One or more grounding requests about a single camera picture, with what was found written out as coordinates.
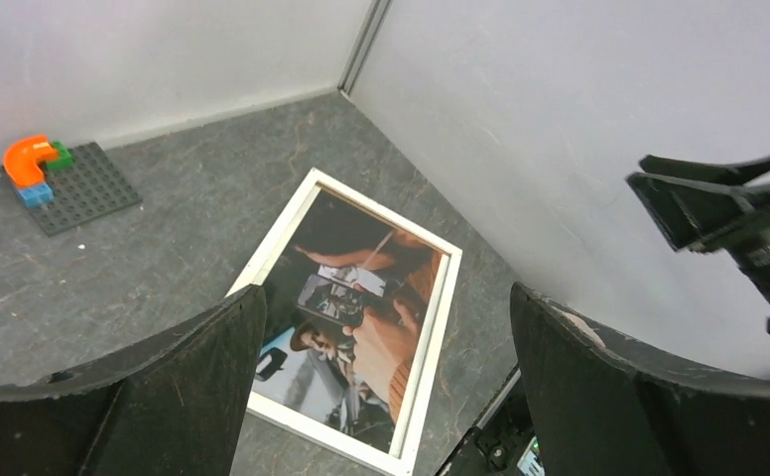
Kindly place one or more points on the green lego brick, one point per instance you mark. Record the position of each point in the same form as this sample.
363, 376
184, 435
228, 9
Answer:
60, 159

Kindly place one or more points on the wooden picture frame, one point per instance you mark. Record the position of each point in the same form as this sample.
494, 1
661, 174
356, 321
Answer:
402, 454

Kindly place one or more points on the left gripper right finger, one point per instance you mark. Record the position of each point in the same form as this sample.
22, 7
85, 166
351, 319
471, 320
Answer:
605, 403

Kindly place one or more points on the blue lego brick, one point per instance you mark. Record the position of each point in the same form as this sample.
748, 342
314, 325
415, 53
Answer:
36, 195

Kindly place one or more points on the grey lego baseplate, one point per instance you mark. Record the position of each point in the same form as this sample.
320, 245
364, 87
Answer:
91, 189

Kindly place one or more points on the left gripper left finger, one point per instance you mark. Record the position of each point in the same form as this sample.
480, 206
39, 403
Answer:
171, 404

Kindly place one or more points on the orange curved lego brick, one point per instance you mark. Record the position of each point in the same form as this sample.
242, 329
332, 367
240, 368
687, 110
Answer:
22, 160

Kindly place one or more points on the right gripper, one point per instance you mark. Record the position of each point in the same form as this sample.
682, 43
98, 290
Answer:
704, 208

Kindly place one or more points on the printed photo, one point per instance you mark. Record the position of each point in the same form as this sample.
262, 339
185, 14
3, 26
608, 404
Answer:
347, 299

